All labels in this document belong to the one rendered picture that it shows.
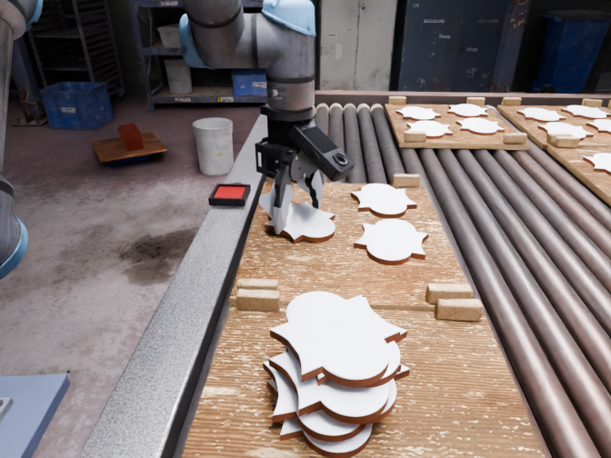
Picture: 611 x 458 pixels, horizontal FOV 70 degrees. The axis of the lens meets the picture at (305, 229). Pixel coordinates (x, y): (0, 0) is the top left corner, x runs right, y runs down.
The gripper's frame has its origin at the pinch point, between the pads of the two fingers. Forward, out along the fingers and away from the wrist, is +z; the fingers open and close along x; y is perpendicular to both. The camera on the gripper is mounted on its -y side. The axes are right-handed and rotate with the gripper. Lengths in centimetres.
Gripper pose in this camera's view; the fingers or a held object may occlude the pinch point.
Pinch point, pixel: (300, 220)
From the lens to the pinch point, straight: 79.4
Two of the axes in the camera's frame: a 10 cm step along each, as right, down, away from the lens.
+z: 0.0, 8.6, 5.0
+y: -7.7, -3.2, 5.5
